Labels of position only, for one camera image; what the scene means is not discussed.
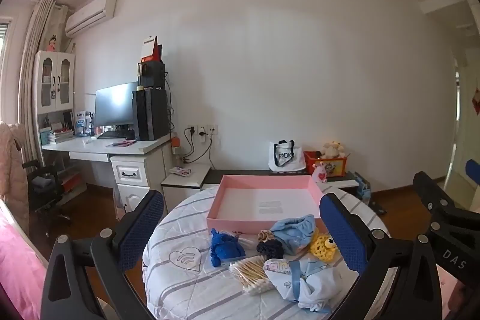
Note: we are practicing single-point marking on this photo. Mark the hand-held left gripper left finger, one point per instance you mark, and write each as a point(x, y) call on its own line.
point(144, 226)

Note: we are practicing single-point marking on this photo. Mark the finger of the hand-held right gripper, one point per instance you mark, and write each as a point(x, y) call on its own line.
point(431, 196)
point(474, 172)

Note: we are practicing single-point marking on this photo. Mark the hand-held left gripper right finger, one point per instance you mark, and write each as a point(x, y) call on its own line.
point(343, 233)

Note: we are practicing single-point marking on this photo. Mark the yellow crochet toy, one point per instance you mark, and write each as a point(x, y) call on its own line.
point(322, 247)

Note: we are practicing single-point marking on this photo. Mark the light blue fleece piece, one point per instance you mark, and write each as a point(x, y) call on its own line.
point(294, 233)

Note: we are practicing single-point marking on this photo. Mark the light blue baby garment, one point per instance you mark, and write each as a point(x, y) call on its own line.
point(300, 286)

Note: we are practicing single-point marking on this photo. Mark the navy knitted piece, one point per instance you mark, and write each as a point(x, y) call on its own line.
point(270, 248)

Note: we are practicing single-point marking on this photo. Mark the tan fabric scrunchie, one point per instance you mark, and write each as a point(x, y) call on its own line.
point(265, 235)

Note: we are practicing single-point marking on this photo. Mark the blue knitted piece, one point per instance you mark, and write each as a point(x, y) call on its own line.
point(225, 248)

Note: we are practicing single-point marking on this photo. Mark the clear plastic bag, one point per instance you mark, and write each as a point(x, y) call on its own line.
point(245, 239)

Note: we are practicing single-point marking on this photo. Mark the pink shallow box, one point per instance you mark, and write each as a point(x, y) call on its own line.
point(240, 200)

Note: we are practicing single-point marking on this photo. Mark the pack of cotton swabs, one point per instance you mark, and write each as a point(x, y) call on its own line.
point(251, 273)

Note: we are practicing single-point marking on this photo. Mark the blue cartons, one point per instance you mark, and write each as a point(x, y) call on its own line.
point(362, 187)

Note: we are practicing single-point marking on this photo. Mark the white desk with drawers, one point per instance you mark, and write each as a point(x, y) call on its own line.
point(131, 170)

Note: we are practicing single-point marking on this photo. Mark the low black and white bench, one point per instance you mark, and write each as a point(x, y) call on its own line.
point(183, 179)

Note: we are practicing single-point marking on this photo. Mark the white door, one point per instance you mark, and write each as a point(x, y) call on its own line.
point(463, 110)

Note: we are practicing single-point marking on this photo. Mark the pink plush toy with heart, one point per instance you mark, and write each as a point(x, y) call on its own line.
point(320, 173)

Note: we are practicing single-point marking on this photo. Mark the pink patterned pouch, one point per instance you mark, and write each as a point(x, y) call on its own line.
point(180, 171)

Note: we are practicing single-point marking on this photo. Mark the red toy box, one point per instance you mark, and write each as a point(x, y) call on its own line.
point(335, 166)

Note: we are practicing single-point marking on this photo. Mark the red door ornament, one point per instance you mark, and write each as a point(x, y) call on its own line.
point(476, 102)

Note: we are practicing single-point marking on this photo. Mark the round table with striped quilt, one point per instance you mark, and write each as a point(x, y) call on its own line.
point(180, 286)

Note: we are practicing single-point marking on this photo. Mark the cream plush sheep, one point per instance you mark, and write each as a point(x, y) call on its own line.
point(333, 149)

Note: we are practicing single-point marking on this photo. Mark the pink booklet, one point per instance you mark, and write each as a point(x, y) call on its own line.
point(120, 143)

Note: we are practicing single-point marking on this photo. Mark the orange and white bottle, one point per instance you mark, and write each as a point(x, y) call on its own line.
point(175, 145)

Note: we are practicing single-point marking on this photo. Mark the white tote bag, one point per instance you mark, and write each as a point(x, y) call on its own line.
point(287, 158)

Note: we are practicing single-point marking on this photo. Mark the black keyboard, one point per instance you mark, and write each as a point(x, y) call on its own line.
point(114, 134)

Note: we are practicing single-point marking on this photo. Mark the black office chair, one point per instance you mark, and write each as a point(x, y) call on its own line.
point(43, 188)

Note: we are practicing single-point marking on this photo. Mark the black computer tower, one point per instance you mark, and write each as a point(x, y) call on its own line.
point(150, 115)

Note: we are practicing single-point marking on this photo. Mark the blue and white carton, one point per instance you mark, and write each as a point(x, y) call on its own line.
point(83, 123)

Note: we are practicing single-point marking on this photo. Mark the stack of books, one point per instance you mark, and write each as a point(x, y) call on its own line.
point(62, 134)

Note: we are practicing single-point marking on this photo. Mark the black computer monitor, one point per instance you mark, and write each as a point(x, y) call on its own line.
point(114, 104)

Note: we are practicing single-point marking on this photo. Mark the cream bed footboard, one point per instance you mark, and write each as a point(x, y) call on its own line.
point(15, 220)

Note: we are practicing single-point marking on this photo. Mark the pink bed cover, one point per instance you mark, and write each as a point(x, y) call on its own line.
point(18, 267)

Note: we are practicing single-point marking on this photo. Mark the beige quilted coat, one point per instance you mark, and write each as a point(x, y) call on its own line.
point(13, 173)

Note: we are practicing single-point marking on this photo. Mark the black box with round dial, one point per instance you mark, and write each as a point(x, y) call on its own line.
point(152, 74)

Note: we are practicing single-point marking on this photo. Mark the white glass-door cabinet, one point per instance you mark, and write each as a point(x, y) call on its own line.
point(54, 80)

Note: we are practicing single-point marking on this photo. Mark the red and white box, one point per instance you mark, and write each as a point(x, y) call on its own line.
point(150, 48)

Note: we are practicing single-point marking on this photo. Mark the beige curtain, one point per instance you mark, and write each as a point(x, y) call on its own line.
point(35, 61)

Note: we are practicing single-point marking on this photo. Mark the cartoon figure sticker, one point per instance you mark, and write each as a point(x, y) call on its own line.
point(52, 43)

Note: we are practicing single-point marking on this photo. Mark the white air conditioner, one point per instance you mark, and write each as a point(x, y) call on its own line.
point(90, 14)

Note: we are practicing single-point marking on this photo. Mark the wall power outlets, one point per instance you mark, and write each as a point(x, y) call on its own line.
point(202, 129)

